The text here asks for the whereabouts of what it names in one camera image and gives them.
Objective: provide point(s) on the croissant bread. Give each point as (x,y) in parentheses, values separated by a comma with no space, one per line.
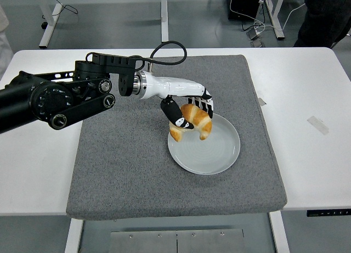
(201,121)

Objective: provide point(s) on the grey speckled mat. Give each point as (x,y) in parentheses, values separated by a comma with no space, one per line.
(164,187)

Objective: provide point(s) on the translucent tape strip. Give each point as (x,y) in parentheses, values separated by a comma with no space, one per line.
(318,126)

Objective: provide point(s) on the person's legs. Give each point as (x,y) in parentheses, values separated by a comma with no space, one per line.
(321,19)

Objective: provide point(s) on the white table leg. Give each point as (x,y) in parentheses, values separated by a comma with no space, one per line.
(279,236)
(73,236)

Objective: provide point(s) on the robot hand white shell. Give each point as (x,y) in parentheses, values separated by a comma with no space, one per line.
(170,87)

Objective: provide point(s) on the grey metal plate with screws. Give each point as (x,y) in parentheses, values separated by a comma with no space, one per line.
(175,242)

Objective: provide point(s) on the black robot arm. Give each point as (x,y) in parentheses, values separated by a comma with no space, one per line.
(55,99)

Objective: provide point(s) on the white desk leg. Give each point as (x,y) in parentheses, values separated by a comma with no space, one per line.
(164,17)
(277,22)
(50,25)

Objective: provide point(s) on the black table control panel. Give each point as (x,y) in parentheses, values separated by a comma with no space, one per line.
(329,213)

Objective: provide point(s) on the grey floor plate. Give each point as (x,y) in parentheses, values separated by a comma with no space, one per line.
(258,43)

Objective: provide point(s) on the grey mat tag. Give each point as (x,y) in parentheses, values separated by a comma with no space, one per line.
(262,101)

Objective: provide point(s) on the pale grey round plate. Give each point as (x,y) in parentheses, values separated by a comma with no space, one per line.
(205,157)

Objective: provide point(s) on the black equipment box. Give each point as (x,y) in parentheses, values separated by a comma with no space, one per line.
(244,3)

